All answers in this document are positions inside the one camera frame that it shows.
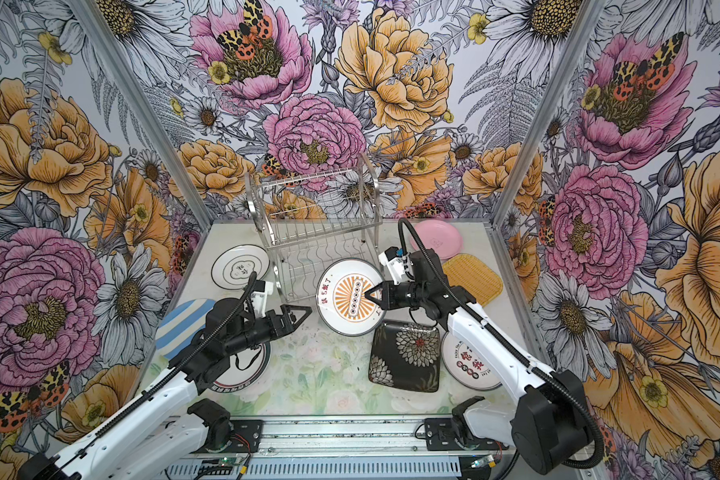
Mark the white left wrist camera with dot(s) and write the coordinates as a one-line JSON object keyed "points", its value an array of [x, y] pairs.
{"points": [[262, 290]]}

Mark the white plate orange sunburst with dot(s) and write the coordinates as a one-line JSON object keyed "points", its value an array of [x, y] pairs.
{"points": [[341, 300]]}

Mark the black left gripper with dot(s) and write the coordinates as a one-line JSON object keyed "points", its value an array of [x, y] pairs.
{"points": [[289, 325]]}

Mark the blue white striped plate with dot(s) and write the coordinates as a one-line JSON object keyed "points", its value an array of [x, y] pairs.
{"points": [[180, 325]]}

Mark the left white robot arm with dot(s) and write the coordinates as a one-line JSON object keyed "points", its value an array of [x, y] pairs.
{"points": [[170, 417]]}

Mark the black square floral plate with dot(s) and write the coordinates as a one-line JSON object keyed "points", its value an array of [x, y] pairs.
{"points": [[406, 356]]}

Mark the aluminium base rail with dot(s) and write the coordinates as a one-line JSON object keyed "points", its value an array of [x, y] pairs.
{"points": [[420, 446]]}

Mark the yellow woven-pattern tray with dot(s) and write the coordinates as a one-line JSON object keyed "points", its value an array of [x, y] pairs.
{"points": [[474, 276]]}

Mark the white plate green red rim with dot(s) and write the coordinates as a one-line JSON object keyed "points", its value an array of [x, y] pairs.
{"points": [[245, 369]]}

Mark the pink plastic plate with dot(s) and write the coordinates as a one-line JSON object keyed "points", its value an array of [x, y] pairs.
{"points": [[440, 236]]}

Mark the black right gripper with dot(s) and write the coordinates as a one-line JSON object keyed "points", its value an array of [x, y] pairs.
{"points": [[388, 301]]}

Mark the chrome two-tier dish rack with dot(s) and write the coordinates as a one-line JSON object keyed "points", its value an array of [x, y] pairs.
{"points": [[308, 222]]}

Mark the white plate black clover outline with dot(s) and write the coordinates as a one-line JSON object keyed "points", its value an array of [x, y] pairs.
{"points": [[231, 270]]}

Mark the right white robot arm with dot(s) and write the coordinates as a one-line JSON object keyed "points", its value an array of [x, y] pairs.
{"points": [[551, 424]]}

